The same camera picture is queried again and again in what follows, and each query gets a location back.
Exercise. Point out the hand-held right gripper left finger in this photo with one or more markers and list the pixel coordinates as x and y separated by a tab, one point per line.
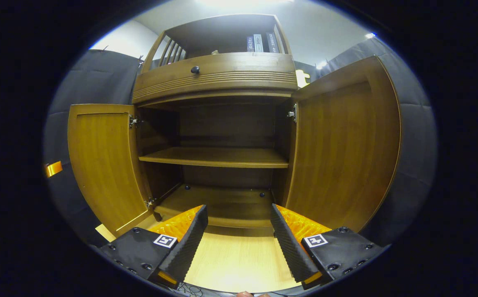
189	243

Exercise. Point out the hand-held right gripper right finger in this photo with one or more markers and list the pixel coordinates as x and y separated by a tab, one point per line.
290	243

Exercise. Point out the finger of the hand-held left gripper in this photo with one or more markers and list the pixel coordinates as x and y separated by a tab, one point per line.
53	169

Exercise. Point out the wooden cabinet door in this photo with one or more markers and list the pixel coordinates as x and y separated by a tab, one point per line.
342	148
104	165

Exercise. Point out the metal door hinge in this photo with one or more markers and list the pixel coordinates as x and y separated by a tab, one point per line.
292	113
151	203
133	121

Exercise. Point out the wooden cabinet inner shelf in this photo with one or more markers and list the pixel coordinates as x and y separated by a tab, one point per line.
222	157

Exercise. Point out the wooden cabinet drawer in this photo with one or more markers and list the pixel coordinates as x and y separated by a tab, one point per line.
238	68

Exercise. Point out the black backdrop cloth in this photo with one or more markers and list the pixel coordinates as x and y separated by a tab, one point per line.
416	156

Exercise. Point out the dark spine book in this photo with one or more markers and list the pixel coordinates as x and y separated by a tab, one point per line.
271	42

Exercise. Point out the grey spine book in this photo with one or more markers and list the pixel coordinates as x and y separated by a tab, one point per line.
258	43

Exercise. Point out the dark blue book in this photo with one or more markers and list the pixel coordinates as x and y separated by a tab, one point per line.
250	44

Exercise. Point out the small ceiling light panel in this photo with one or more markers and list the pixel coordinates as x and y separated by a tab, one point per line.
370	35

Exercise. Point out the large ceiling light panel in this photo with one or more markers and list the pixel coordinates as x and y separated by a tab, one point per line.
243	3

